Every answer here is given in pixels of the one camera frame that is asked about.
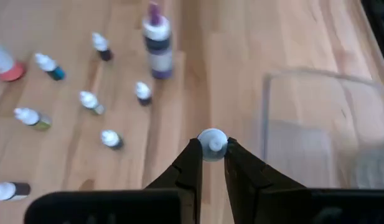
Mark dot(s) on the large pink food colouring bottle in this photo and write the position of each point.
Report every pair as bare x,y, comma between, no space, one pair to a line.
6,67

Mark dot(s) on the small white-capped dropper bottle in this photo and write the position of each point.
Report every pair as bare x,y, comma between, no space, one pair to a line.
213,144
101,46
143,92
90,102
111,139
9,190

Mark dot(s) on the clear plastic container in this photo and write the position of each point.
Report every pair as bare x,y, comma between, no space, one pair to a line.
303,149

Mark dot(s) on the small green dropper bottle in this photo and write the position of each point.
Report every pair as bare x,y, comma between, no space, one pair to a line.
31,118

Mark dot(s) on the large violet food colouring bottle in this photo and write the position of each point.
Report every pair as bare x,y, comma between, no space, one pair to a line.
159,46

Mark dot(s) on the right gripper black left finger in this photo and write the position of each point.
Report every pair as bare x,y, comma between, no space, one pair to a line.
185,174

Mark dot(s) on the small teal dropper bottle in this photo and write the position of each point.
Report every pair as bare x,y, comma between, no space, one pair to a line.
50,67

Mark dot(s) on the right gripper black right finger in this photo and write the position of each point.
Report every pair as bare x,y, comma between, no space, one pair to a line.
241,180

